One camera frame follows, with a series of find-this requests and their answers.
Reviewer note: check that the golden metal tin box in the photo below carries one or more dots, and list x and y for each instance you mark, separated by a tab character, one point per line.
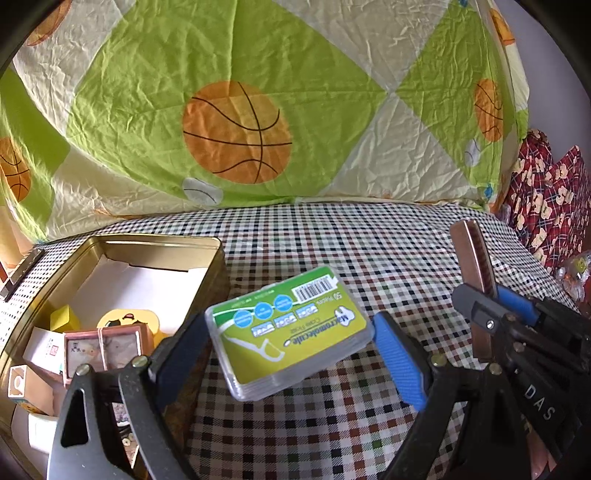
138	277

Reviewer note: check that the white charger plug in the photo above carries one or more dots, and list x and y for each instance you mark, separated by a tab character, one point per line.
41	431

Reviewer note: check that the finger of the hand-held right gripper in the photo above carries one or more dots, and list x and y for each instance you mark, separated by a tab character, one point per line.
517	302
471	304

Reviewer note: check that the basketball print bedsheet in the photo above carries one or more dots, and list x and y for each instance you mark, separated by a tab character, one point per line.
323	92

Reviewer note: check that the clear plastic toy bag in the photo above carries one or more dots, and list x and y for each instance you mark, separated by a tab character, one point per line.
577	272

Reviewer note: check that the dark flat rectangular case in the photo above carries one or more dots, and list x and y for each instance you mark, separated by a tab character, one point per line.
21	274

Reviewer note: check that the green floss pick box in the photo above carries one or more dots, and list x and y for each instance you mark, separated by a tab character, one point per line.
286	341

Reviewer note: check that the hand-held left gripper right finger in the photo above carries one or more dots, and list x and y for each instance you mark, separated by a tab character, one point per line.
399	360

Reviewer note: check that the red bear print blanket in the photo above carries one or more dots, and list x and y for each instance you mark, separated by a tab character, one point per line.
549	198

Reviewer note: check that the checkered tablecloth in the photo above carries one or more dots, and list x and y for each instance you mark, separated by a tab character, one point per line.
300	438

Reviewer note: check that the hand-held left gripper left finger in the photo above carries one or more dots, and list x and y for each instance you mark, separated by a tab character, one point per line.
180	364

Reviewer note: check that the yellow cup-shaped block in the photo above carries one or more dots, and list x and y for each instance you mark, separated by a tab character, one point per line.
64	318

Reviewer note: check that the small white cardboard box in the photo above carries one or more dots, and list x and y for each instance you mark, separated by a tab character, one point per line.
44	348

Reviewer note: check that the yellow face toy block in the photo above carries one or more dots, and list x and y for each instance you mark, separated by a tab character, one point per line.
134	321

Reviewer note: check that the brown wooden brush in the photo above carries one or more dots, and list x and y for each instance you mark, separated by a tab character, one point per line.
473	258

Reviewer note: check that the white sunflower toy block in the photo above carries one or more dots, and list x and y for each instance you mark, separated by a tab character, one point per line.
32	387

